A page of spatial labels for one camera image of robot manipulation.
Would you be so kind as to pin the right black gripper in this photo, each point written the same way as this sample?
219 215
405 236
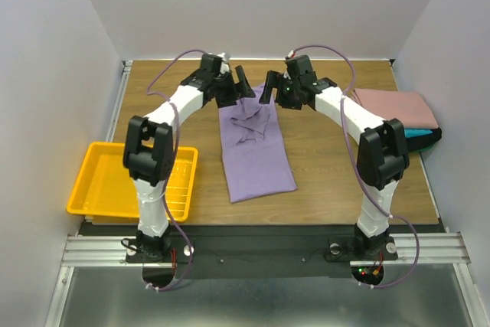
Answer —
278 89

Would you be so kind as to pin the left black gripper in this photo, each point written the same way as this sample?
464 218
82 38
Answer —
242 89

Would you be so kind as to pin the purple t shirt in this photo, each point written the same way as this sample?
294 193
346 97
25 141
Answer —
253 151

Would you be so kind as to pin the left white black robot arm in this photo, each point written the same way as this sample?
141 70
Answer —
152 142

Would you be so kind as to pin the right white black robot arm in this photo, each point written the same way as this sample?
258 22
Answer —
378 165

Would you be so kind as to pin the pink folded t shirt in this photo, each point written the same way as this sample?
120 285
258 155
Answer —
408 107

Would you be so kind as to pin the teal folded t shirt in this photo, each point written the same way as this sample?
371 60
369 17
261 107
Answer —
413 133

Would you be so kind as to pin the black folded t shirt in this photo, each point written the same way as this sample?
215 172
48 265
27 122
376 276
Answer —
423 143

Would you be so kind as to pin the yellow plastic tray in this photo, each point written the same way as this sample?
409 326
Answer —
104 191

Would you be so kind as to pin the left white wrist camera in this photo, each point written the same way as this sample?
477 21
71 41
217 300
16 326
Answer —
224 65

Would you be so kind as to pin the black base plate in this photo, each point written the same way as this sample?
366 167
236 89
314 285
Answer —
200 252

